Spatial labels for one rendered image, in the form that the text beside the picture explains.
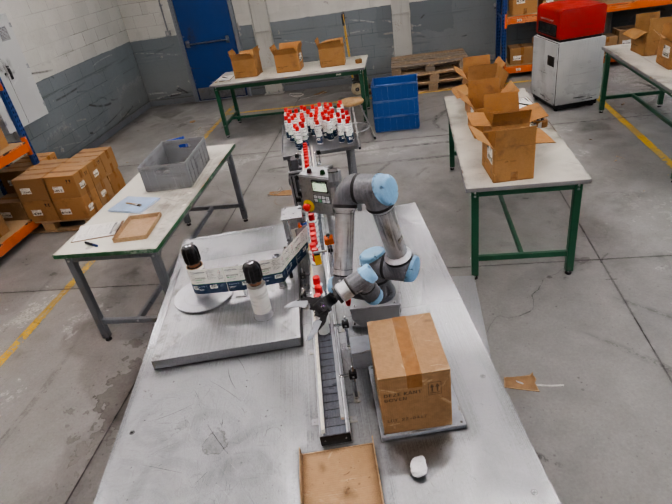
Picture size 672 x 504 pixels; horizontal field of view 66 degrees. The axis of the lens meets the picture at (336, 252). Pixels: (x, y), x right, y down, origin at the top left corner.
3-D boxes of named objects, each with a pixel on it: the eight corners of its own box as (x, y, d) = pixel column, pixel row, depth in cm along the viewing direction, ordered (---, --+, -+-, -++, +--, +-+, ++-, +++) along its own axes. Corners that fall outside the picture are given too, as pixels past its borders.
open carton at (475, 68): (452, 96, 531) (451, 58, 512) (497, 91, 525) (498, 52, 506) (457, 108, 498) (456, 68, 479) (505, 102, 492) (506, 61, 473)
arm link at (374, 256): (370, 268, 240) (365, 242, 234) (396, 271, 233) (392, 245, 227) (358, 282, 232) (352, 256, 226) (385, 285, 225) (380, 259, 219)
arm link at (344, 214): (326, 172, 201) (322, 297, 207) (350, 172, 195) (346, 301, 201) (341, 173, 210) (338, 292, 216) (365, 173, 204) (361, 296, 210)
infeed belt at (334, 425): (308, 225, 325) (307, 219, 323) (321, 223, 325) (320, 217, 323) (324, 443, 184) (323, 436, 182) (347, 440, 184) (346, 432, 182)
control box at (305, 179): (315, 202, 249) (308, 165, 239) (346, 207, 240) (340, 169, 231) (303, 212, 242) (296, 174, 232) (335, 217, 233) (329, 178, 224)
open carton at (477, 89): (455, 125, 458) (454, 82, 438) (508, 119, 452) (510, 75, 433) (462, 141, 425) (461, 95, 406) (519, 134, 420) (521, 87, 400)
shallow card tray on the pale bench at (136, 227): (130, 219, 380) (128, 215, 378) (162, 215, 378) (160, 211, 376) (113, 243, 351) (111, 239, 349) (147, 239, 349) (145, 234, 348)
